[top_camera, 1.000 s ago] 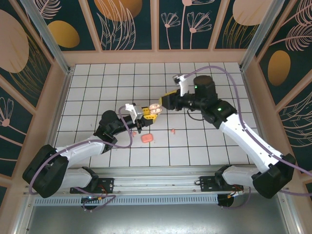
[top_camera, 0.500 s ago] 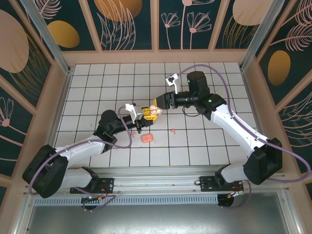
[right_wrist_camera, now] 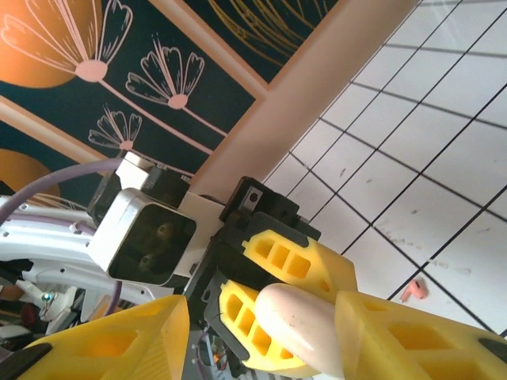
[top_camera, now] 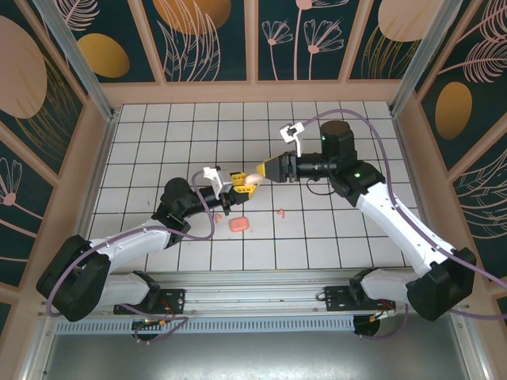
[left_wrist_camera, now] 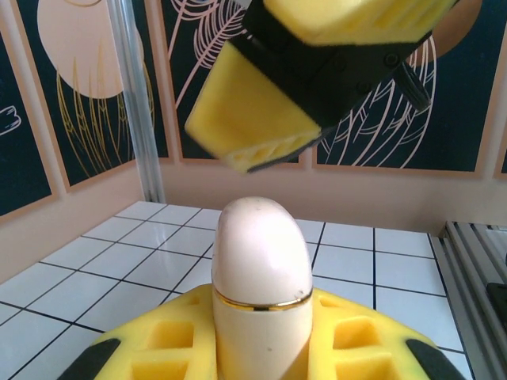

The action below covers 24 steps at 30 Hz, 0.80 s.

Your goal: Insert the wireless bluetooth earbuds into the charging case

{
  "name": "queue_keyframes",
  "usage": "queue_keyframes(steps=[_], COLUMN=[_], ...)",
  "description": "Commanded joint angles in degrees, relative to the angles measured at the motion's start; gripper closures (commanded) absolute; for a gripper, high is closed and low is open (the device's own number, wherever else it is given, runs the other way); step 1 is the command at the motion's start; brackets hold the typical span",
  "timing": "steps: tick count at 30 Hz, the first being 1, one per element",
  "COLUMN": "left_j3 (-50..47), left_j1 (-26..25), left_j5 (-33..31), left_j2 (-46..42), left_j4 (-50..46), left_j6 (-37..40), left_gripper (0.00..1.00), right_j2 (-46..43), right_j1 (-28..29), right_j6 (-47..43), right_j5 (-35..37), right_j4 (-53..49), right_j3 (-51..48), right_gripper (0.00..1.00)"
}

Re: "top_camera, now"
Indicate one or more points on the white earbud charging case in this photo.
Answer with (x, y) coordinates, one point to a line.
(252, 179)

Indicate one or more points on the pink earbud charging case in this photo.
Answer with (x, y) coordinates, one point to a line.
(239, 225)

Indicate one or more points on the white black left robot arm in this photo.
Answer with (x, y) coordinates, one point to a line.
(130, 241)

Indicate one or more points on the grey metal sheet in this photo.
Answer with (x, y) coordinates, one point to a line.
(253, 356)

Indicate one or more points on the aluminium side rail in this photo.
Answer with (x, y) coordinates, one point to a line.
(96, 166)
(416, 178)

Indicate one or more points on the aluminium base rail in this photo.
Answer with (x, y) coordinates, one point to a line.
(253, 293)

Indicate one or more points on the aluminium frame post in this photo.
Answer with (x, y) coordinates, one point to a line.
(84, 67)
(428, 59)

